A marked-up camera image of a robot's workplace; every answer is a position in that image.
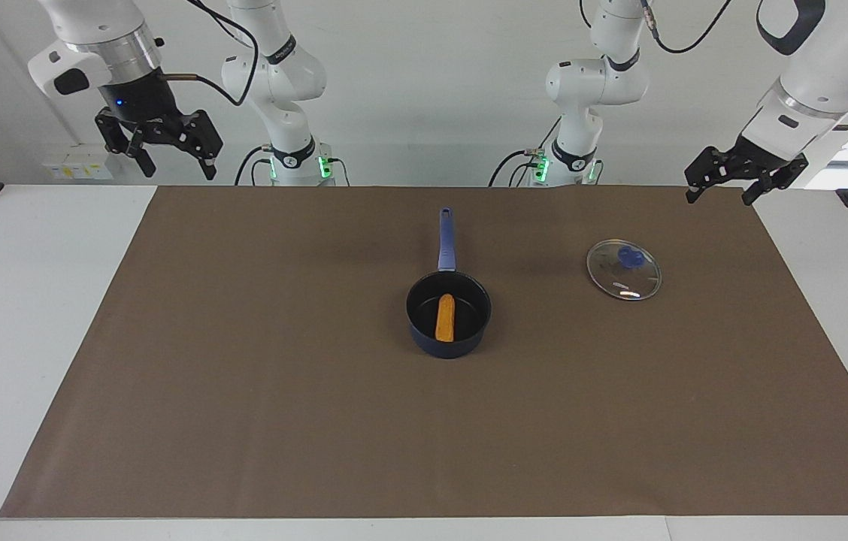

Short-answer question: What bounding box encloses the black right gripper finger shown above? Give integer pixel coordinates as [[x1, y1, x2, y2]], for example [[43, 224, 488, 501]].
[[95, 109, 157, 180], [185, 110, 225, 182]]

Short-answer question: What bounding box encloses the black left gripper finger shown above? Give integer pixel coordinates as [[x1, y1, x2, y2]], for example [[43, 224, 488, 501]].
[[684, 146, 734, 205], [740, 167, 792, 207]]

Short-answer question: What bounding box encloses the glass lid with blue knob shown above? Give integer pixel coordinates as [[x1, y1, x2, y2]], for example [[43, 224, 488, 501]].
[[586, 239, 663, 301]]

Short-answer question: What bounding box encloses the yellow corn cob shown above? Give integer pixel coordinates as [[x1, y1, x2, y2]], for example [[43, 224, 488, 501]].
[[435, 294, 457, 343]]

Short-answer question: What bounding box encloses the brown table mat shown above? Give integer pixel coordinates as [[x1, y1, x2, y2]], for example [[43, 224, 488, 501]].
[[0, 186, 848, 519]]

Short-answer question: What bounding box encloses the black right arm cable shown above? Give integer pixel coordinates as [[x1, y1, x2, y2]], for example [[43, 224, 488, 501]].
[[161, 0, 260, 107]]

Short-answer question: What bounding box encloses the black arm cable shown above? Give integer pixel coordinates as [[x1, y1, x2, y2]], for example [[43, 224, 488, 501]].
[[161, 0, 260, 107], [638, 0, 734, 56]]

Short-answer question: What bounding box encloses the white wall socket box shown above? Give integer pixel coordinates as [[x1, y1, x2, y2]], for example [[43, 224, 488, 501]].
[[43, 153, 113, 181]]

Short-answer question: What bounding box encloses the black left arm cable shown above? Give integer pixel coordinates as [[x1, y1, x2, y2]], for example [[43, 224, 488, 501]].
[[638, 0, 734, 56]]

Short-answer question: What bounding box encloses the dark blue saucepan with handle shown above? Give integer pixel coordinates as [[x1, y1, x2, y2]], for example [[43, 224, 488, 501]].
[[405, 207, 492, 359]]

